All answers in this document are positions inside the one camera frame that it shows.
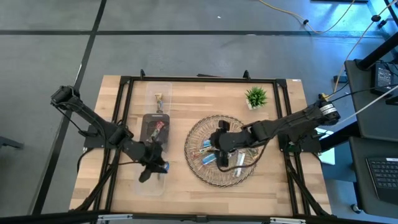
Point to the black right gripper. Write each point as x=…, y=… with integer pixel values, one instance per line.
x=233, y=140

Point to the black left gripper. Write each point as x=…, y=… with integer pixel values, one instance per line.
x=152, y=154

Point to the red granola bar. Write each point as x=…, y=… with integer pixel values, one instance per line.
x=202, y=152
x=157, y=130

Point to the white granola bar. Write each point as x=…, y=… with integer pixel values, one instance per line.
x=240, y=165

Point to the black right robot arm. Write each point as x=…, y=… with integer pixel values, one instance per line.
x=295, y=123

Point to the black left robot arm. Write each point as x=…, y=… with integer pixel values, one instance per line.
x=93, y=119

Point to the clear plastic bin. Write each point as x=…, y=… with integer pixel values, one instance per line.
x=150, y=90
x=152, y=188

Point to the round woven wicker mat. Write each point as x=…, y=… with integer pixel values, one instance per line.
x=199, y=174

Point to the green plant in white pot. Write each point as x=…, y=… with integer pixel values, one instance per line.
x=256, y=97

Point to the white paper sheet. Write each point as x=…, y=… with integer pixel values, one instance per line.
x=328, y=157

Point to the yellow plug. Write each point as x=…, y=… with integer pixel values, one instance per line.
x=324, y=96

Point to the grey chair base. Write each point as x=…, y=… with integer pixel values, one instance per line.
x=9, y=143

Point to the black desk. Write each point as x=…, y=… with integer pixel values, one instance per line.
x=360, y=174
x=363, y=124

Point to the black caster wheel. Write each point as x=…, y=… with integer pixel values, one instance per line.
x=356, y=208

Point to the black laptop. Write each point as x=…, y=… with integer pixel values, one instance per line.
x=384, y=177

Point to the black power brick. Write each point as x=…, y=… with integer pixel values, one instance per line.
x=383, y=77

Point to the black pole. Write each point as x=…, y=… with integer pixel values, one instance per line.
x=377, y=53

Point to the silver frame bracket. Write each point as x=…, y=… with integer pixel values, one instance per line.
x=287, y=221
x=115, y=217

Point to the black aluminium table frame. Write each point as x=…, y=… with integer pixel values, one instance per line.
x=202, y=79

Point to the black frame clamp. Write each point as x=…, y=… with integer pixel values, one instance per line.
x=142, y=74
x=246, y=74

